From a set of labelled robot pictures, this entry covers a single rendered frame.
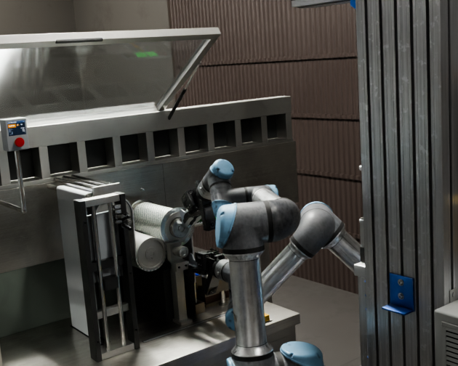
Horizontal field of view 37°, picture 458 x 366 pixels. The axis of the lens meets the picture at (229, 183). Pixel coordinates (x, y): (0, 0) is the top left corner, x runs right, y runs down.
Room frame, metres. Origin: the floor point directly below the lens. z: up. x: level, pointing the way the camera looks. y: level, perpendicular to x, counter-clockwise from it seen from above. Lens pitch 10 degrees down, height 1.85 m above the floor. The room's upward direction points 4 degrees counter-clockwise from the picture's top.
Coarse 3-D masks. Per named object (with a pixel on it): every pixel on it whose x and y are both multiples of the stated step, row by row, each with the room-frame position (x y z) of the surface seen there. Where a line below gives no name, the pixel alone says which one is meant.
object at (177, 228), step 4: (172, 220) 2.48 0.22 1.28; (176, 220) 2.47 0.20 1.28; (180, 220) 2.48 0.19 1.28; (172, 224) 2.46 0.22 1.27; (176, 224) 2.46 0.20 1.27; (180, 224) 2.48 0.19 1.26; (172, 228) 2.45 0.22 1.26; (176, 228) 2.46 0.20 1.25; (180, 228) 2.47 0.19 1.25; (184, 228) 2.49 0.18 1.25; (188, 228) 2.49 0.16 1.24; (172, 232) 2.46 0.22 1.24; (176, 232) 2.46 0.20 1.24; (180, 232) 2.47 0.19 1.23; (184, 232) 2.48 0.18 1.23; (176, 236) 2.46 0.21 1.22; (180, 236) 2.47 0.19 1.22; (184, 236) 2.48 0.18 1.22
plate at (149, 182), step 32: (192, 160) 2.94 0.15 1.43; (256, 160) 3.14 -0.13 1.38; (288, 160) 3.26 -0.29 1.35; (0, 192) 2.45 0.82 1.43; (32, 192) 2.52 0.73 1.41; (128, 192) 2.75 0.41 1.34; (160, 192) 2.84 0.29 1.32; (288, 192) 3.25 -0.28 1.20; (0, 224) 2.44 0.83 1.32; (32, 224) 2.51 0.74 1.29; (0, 256) 2.43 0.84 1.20; (32, 256) 2.50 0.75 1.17
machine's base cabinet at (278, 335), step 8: (288, 328) 2.45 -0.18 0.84; (272, 336) 2.40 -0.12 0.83; (280, 336) 2.43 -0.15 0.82; (288, 336) 2.45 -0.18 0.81; (272, 344) 2.40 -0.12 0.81; (280, 344) 2.42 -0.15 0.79; (224, 352) 2.27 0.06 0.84; (208, 360) 2.23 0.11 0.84; (216, 360) 2.25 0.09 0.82; (224, 360) 2.27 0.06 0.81
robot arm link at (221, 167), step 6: (216, 162) 2.26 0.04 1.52; (222, 162) 2.27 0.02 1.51; (228, 162) 2.28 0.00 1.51; (210, 168) 2.27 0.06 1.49; (216, 168) 2.25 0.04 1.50; (222, 168) 2.25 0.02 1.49; (228, 168) 2.26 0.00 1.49; (210, 174) 2.27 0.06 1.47; (216, 174) 2.25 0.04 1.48; (222, 174) 2.24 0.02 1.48; (228, 174) 2.25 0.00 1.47; (204, 180) 2.30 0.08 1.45; (210, 180) 2.26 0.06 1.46; (216, 180) 2.24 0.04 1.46; (222, 180) 2.24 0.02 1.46; (228, 180) 2.26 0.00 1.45; (204, 186) 2.30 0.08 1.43
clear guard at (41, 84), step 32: (0, 64) 2.18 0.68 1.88; (32, 64) 2.25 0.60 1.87; (64, 64) 2.32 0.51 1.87; (96, 64) 2.40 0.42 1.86; (128, 64) 2.49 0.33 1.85; (160, 64) 2.58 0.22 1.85; (0, 96) 2.33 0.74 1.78; (32, 96) 2.41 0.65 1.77; (64, 96) 2.50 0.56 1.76; (96, 96) 2.59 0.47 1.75; (128, 96) 2.69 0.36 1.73; (160, 96) 2.80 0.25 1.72
